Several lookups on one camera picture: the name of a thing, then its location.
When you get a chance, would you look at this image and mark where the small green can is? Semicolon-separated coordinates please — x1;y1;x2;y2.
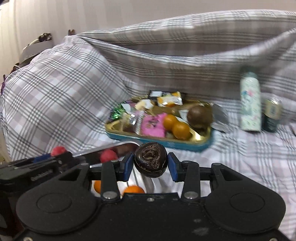
261;97;282;133

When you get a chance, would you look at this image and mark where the red tomato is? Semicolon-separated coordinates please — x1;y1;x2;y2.
51;146;66;156

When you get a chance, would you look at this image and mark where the pale green cat-print bottle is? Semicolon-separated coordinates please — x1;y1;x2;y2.
239;67;262;132

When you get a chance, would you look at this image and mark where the dark purple round fruit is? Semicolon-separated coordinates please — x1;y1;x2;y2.
134;142;168;178

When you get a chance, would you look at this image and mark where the grey white bundle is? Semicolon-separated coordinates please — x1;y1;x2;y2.
20;32;53;63

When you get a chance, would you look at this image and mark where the red round fruit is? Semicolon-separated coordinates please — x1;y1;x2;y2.
100;149;118;163

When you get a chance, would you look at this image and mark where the brown round fruit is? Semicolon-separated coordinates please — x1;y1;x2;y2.
187;105;213;129

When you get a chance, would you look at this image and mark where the yellow orange snack packet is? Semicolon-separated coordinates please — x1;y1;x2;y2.
157;91;183;107

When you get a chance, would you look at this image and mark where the plaid bed sheet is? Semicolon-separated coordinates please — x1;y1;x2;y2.
0;10;296;241

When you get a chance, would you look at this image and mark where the pink snack packet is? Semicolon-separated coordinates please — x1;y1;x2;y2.
141;113;167;137

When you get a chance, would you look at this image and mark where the green foil candy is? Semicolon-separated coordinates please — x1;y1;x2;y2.
110;104;125;120

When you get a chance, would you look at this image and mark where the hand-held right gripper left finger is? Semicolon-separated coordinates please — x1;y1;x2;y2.
59;152;135;201

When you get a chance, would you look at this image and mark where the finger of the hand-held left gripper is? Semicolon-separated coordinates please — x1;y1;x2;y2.
32;156;55;163
54;152;75;173

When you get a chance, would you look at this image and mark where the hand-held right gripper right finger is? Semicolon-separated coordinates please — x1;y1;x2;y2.
168;152;238;201

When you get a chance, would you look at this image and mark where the teal and gold tin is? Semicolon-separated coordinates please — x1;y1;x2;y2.
105;98;214;152

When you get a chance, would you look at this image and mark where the clear brown cake packet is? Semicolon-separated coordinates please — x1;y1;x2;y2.
124;113;144;133

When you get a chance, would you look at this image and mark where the stainless steel tray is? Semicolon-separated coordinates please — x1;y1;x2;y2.
69;141;153;195

